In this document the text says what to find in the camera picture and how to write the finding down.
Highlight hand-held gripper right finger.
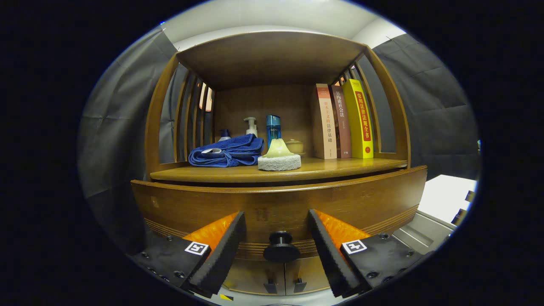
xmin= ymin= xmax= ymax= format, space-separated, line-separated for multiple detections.
xmin=308 ymin=209 xmax=425 ymax=298

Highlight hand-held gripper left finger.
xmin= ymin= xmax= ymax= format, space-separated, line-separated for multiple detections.
xmin=127 ymin=211 xmax=247 ymax=299

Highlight black round drawer knob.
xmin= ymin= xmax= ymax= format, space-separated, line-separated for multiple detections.
xmin=263 ymin=231 xmax=301 ymax=263

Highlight brown wooden drawer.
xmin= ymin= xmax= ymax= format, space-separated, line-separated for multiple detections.
xmin=130 ymin=165 xmax=428 ymax=261

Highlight green-handled scrub sponge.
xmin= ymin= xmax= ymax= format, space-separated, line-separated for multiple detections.
xmin=258 ymin=138 xmax=302 ymax=172

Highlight wooden cabinet door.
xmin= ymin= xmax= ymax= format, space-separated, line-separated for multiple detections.
xmin=284 ymin=255 xmax=330 ymax=295
xmin=222 ymin=258 xmax=286 ymax=296

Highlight wooden countertop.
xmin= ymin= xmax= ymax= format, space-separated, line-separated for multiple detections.
xmin=150 ymin=157 xmax=408 ymax=183

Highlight brown wooden cabinet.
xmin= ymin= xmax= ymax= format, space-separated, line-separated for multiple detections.
xmin=130 ymin=30 xmax=428 ymax=296

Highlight folded blue towel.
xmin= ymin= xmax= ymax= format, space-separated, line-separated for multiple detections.
xmin=188 ymin=133 xmax=265 ymax=168

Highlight white table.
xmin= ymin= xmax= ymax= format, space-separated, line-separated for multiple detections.
xmin=418 ymin=174 xmax=477 ymax=225

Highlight beige book with orange band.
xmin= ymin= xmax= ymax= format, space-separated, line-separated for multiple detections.
xmin=314 ymin=84 xmax=338 ymax=160

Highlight brown book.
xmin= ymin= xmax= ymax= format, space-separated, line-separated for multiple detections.
xmin=331 ymin=85 xmax=352 ymax=159

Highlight blue glass bottle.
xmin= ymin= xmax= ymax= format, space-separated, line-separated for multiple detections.
xmin=266 ymin=115 xmax=281 ymax=147

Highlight yellow book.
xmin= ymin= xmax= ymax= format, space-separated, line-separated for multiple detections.
xmin=343 ymin=79 xmax=374 ymax=159

